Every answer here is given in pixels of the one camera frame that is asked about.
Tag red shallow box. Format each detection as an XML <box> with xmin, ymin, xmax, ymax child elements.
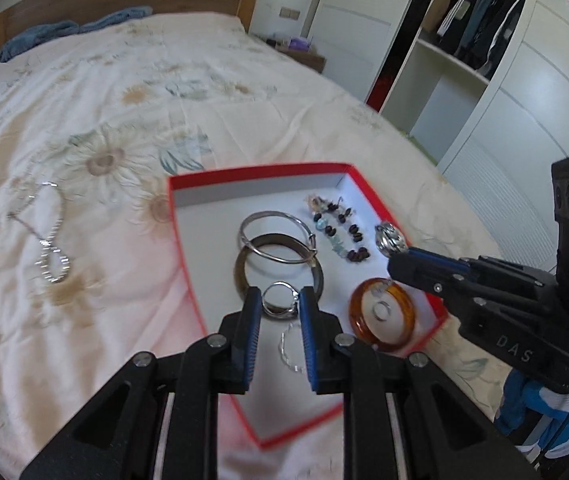
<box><xmin>167</xmin><ymin>161</ymin><xmax>449</xmax><ymax>448</ymax></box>

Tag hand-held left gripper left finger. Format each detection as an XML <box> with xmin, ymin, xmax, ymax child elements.
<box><xmin>18</xmin><ymin>286</ymin><xmax>264</xmax><ymax>480</ymax></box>

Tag hanging clothes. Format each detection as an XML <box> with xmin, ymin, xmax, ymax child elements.
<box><xmin>434</xmin><ymin>0</ymin><xmax>530</xmax><ymax>78</ymax></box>

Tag dark beaded bracelet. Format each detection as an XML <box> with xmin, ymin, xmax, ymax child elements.
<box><xmin>304</xmin><ymin>196</ymin><xmax>372</xmax><ymax>264</ymax></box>

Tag red cloth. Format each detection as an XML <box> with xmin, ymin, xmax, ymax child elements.
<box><xmin>367</xmin><ymin>72</ymin><xmax>395</xmax><ymax>111</ymax></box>

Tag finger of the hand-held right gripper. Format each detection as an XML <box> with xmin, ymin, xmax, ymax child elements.
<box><xmin>388</xmin><ymin>254</ymin><xmax>545</xmax><ymax>311</ymax></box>
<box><xmin>409</xmin><ymin>247</ymin><xmax>555</xmax><ymax>287</ymax></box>

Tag person's right hand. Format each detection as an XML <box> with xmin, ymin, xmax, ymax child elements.
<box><xmin>497</xmin><ymin>370</ymin><xmax>569</xmax><ymax>461</ymax></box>

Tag wooden nightstand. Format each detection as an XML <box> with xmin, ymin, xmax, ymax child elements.
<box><xmin>272</xmin><ymin>42</ymin><xmax>326</xmax><ymax>75</ymax></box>

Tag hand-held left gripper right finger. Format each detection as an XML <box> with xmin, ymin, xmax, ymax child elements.
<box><xmin>298</xmin><ymin>286</ymin><xmax>542</xmax><ymax>480</ymax></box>

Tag thin silver bangle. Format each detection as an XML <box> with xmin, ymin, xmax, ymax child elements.
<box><xmin>238</xmin><ymin>211</ymin><xmax>319</xmax><ymax>266</ymax></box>

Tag amber bangle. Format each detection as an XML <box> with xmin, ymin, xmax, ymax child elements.
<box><xmin>349</xmin><ymin>277</ymin><xmax>419</xmax><ymax>352</ymax></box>

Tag white wardrobe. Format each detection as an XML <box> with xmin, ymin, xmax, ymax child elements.
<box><xmin>309</xmin><ymin>0</ymin><xmax>569</xmax><ymax>271</ymax></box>

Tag dark green bangle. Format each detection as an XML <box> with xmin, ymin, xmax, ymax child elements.
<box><xmin>234</xmin><ymin>233</ymin><xmax>325</xmax><ymax>311</ymax></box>

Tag thin clear bead bracelet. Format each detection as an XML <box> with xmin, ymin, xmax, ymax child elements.
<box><xmin>278</xmin><ymin>322</ymin><xmax>310</xmax><ymax>375</ymax></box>

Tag silver watch pendant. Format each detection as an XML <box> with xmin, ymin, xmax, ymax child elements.
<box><xmin>374</xmin><ymin>221</ymin><xmax>407</xmax><ymax>254</ymax></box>

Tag silver chain necklace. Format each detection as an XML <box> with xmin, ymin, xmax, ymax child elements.
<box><xmin>7</xmin><ymin>181</ymin><xmax>72</xmax><ymax>284</ymax></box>

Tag blue towel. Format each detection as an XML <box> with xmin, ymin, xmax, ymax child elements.
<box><xmin>0</xmin><ymin>21</ymin><xmax>81</xmax><ymax>63</ymax></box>

